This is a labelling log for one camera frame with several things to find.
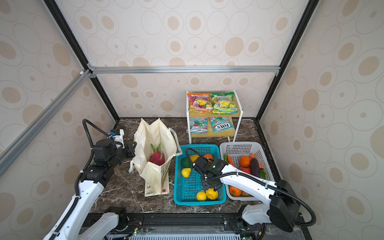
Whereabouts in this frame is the orange carrot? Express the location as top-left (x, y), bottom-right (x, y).
top-left (227, 155), bottom-right (236, 167)

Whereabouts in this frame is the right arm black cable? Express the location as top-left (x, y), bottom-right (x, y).
top-left (185, 147), bottom-right (317, 227)

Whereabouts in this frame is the white wooden two-tier shelf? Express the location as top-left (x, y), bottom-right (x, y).
top-left (186, 90), bottom-right (244, 144)

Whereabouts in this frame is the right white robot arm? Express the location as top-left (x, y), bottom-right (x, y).
top-left (192, 157), bottom-right (300, 233)

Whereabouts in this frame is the yellow lemon top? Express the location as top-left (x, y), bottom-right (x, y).
top-left (190, 155), bottom-right (199, 163)

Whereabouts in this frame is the large yellow citrus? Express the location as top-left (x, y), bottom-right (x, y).
top-left (206, 188), bottom-right (219, 200)

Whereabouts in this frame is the teal plastic basket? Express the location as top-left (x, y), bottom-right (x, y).
top-left (174, 144), bottom-right (227, 206)

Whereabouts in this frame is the black right corner post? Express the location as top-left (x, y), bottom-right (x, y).
top-left (255, 0), bottom-right (320, 122)

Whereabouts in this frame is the green red candy bag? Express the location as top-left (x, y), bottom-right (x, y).
top-left (189, 118), bottom-right (208, 135)

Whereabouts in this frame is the green lime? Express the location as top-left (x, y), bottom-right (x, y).
top-left (181, 158), bottom-right (192, 169)

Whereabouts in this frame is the pink dragon fruit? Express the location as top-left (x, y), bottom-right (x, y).
top-left (150, 144), bottom-right (165, 166)

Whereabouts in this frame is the orange tangerine in white basket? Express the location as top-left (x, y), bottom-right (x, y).
top-left (240, 156), bottom-right (251, 168)

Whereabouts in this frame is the orange bell pepper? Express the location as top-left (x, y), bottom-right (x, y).
top-left (229, 186), bottom-right (243, 197)

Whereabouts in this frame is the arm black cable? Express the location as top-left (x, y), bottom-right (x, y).
top-left (185, 147), bottom-right (317, 227)
top-left (73, 118), bottom-right (110, 196)

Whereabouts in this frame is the black corner frame post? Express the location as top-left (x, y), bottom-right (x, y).
top-left (44, 0), bottom-right (120, 123)

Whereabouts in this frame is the orange fruit in teal basket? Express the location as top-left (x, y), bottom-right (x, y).
top-left (204, 154), bottom-right (213, 161)

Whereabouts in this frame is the aluminium diagonal rail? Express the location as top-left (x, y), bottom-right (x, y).
top-left (1, 70), bottom-right (91, 175)

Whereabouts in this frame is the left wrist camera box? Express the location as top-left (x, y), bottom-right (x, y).
top-left (109, 129), bottom-right (125, 144)

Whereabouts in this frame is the yellow lemon front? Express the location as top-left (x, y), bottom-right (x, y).
top-left (196, 191), bottom-right (207, 202)

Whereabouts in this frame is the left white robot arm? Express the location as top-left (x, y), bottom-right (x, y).
top-left (44, 139), bottom-right (137, 240)

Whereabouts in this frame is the yellow lemon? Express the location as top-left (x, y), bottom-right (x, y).
top-left (196, 191), bottom-right (207, 202)
top-left (190, 155), bottom-right (199, 163)

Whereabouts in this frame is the green yellow snack bag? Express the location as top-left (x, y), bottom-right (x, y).
top-left (210, 92), bottom-right (238, 115)

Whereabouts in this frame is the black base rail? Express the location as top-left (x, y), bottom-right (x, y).
top-left (101, 213), bottom-right (312, 240)

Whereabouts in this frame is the floral cream grocery tote bag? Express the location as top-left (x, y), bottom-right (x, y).
top-left (129, 119), bottom-right (183, 197)

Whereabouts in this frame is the aluminium horizontal rail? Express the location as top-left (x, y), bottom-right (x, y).
top-left (90, 66), bottom-right (280, 74)

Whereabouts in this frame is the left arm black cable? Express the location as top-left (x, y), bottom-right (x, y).
top-left (73, 118), bottom-right (110, 196)

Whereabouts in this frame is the orange pink snack bag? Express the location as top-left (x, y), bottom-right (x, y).
top-left (188, 93), bottom-right (213, 113)

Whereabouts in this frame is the purple eggplant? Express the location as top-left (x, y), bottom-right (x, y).
top-left (250, 158), bottom-right (261, 178)

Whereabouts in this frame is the green Fox's candy bag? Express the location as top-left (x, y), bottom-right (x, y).
top-left (210, 117), bottom-right (234, 133)

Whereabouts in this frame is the white plastic basket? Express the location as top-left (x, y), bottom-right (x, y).
top-left (220, 142), bottom-right (276, 202)

